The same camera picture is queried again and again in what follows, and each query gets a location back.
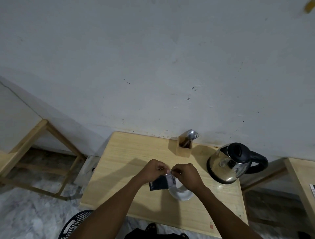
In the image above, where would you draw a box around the person's right forearm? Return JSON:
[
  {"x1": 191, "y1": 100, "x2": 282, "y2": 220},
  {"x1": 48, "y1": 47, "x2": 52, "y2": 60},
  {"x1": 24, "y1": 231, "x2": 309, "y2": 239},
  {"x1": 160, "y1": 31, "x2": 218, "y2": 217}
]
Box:
[{"x1": 193, "y1": 185, "x2": 264, "y2": 239}]

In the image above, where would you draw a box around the stainless steel electric kettle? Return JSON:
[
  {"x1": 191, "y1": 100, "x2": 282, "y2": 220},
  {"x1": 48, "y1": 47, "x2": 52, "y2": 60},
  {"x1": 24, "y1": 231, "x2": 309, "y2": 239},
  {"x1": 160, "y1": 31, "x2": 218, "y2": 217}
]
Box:
[{"x1": 206, "y1": 142, "x2": 269, "y2": 185}]

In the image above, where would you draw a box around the person's right hand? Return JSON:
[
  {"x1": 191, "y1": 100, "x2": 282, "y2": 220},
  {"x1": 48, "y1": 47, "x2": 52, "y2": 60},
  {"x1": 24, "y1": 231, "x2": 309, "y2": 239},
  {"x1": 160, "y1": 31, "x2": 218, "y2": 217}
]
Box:
[{"x1": 171, "y1": 163, "x2": 207, "y2": 194}]

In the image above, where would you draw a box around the wooden cutlery holder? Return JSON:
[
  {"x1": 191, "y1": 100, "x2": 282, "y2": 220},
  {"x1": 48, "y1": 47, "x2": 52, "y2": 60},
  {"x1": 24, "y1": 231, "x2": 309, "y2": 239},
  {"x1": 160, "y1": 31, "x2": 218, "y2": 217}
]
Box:
[{"x1": 168, "y1": 135, "x2": 193, "y2": 158}]

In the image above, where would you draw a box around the wooden side table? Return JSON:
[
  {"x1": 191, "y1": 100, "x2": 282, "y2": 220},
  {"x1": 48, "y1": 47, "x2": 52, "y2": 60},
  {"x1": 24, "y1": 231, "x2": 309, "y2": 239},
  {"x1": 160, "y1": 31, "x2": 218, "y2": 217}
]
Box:
[
  {"x1": 241, "y1": 158, "x2": 315, "y2": 228},
  {"x1": 0, "y1": 119, "x2": 86, "y2": 201}
]

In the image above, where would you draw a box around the person's left hand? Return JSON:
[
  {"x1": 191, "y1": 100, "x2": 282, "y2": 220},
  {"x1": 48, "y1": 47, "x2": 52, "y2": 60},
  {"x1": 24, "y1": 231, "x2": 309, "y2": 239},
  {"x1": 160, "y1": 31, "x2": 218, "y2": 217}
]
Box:
[{"x1": 137, "y1": 159, "x2": 171, "y2": 184}]

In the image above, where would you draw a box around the white ceramic cup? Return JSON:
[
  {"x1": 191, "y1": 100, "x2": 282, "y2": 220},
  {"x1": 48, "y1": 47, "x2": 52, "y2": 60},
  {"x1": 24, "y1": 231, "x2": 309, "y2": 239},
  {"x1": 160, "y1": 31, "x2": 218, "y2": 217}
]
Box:
[{"x1": 168, "y1": 178, "x2": 195, "y2": 201}]

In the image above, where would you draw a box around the black plastic mesh basket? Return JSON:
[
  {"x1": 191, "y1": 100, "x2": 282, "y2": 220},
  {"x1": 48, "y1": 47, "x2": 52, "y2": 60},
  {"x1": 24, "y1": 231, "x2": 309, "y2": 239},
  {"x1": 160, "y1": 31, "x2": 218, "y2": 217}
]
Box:
[{"x1": 59, "y1": 209, "x2": 94, "y2": 239}]

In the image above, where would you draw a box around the person's left forearm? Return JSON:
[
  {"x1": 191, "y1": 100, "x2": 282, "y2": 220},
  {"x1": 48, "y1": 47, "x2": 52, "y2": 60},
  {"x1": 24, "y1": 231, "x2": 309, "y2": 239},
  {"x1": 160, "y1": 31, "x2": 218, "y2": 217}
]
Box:
[{"x1": 66, "y1": 176, "x2": 149, "y2": 239}]

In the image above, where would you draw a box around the black bag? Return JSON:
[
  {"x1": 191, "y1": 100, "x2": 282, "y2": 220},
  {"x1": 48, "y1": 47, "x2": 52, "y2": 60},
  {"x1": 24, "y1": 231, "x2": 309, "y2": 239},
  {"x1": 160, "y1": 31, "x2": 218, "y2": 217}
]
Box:
[{"x1": 124, "y1": 223, "x2": 190, "y2": 239}]

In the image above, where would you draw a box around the black sachet packet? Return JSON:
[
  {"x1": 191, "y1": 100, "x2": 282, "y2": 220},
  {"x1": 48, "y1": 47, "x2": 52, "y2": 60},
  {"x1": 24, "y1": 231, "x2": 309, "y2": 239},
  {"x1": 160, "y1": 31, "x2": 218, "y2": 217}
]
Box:
[{"x1": 149, "y1": 172, "x2": 177, "y2": 191}]

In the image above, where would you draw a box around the metal spoon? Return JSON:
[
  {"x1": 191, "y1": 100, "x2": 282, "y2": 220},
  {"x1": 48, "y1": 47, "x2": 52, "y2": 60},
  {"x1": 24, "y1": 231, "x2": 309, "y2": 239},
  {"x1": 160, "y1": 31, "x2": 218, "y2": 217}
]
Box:
[{"x1": 183, "y1": 130, "x2": 196, "y2": 148}]

